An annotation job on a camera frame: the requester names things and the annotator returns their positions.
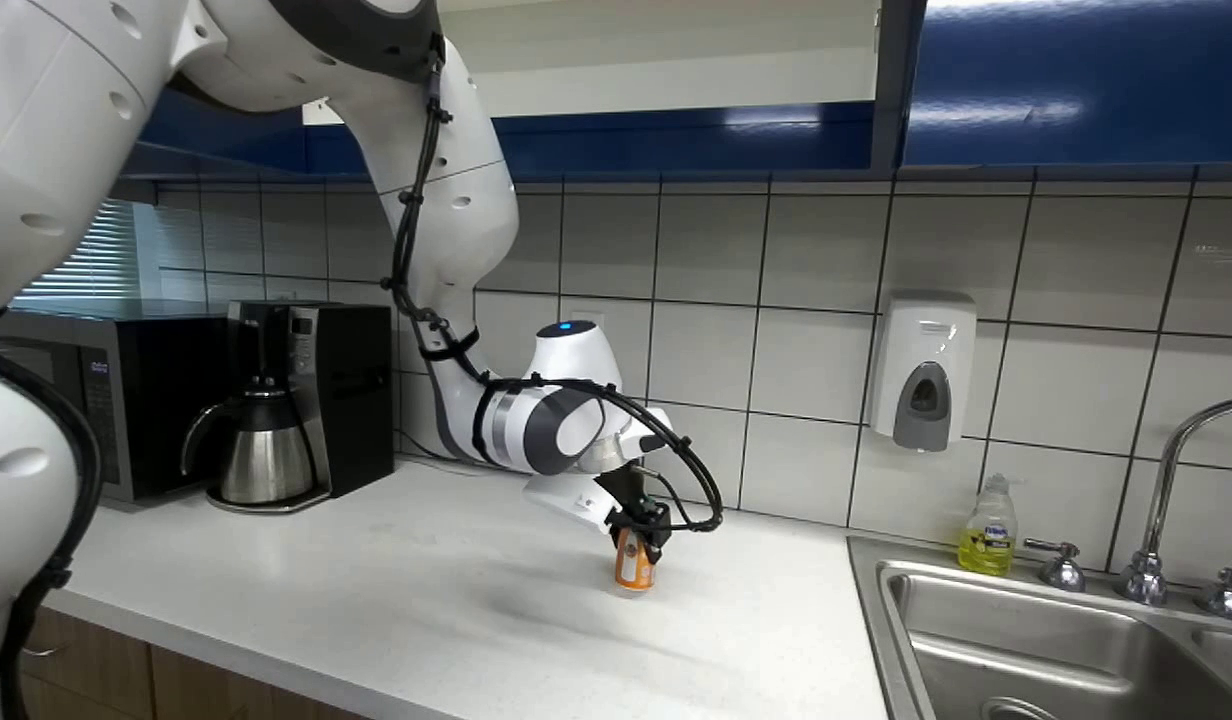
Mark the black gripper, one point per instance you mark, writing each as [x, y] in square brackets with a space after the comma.
[634, 501]

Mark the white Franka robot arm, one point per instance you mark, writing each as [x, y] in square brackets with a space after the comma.
[470, 241]

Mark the wooden base cabinet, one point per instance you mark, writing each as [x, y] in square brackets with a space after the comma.
[150, 683]

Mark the blue open cabinet door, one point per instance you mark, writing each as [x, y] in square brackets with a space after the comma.
[217, 143]

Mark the blue closed cabinet door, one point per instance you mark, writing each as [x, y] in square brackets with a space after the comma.
[1083, 82]

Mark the black coffee maker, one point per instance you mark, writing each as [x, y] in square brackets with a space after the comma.
[339, 385]

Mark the yellow dish soap bottle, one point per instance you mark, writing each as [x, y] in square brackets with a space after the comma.
[990, 535]

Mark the steel coffee carafe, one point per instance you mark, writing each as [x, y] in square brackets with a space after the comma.
[263, 455]

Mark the stainless steel sink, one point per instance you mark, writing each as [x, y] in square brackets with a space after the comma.
[1043, 641]

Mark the chrome sink faucet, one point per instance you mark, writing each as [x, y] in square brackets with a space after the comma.
[1168, 492]

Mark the black microwave oven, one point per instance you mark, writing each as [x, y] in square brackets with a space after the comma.
[121, 402]

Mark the window blinds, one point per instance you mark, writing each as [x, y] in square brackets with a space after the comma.
[89, 261]

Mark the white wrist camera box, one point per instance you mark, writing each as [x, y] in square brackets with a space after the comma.
[568, 497]

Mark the white wall soap dispenser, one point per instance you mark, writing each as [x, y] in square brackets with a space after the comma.
[921, 375]

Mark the blue wall cabinet frame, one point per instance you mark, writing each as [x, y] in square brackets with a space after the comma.
[698, 143]

